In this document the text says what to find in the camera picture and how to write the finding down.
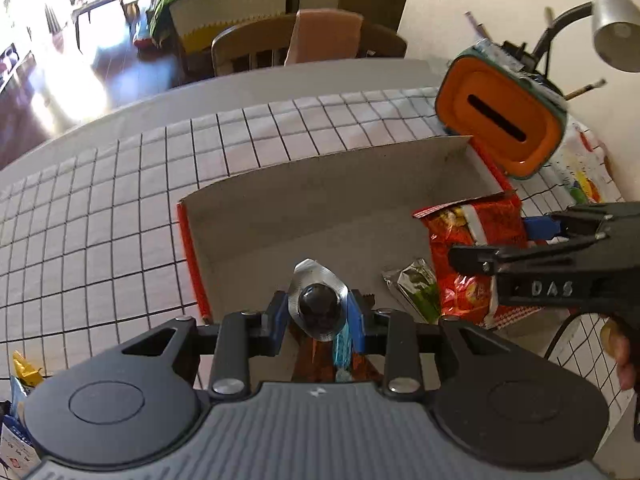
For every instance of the dark coffee table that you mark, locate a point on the dark coffee table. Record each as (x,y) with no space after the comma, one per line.
(100,5)

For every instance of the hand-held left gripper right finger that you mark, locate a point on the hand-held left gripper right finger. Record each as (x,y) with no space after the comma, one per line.
(356,320)

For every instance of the colourful plastic bag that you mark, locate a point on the colourful plastic bag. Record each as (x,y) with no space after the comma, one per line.
(585,180)

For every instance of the silver foil snack packet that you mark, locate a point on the silver foil snack packet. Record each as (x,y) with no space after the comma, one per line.
(317,305)

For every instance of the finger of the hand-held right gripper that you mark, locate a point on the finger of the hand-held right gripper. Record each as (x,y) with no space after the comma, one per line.
(470,259)
(542,227)

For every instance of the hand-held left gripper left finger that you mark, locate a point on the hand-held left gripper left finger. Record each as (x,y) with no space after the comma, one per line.
(279,320)

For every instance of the green snack packet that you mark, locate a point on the green snack packet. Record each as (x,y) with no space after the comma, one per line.
(417,290)

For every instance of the brown snack packet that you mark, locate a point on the brown snack packet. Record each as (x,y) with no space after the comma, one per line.
(312,360)

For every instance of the yellow snack packet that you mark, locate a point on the yellow snack packet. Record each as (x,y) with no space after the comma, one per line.
(27,372)

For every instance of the white checkered tablecloth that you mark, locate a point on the white checkered tablecloth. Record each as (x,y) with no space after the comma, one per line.
(100,210)

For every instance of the red cardboard box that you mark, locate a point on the red cardboard box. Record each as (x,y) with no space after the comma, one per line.
(300,210)

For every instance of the paint brush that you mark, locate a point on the paint brush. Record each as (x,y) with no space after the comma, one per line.
(585,90)
(548,16)

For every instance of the person's right hand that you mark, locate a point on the person's right hand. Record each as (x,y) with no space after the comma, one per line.
(625,355)

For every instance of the pink towel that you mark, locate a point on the pink towel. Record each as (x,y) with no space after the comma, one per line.
(325,35)

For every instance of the orange tissue box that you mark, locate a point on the orange tissue box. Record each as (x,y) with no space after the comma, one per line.
(480,135)

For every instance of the grey desk lamp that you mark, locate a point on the grey desk lamp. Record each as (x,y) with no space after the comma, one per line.
(615,10)

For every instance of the white blue snack packet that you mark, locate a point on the white blue snack packet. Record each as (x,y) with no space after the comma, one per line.
(15,440)

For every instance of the wooden chair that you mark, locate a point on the wooden chair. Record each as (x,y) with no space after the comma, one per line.
(250,35)
(385,40)

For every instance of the red snack packet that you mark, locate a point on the red snack packet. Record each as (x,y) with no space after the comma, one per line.
(465,300)

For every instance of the beige sofa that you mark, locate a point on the beige sofa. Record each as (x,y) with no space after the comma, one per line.
(225,15)

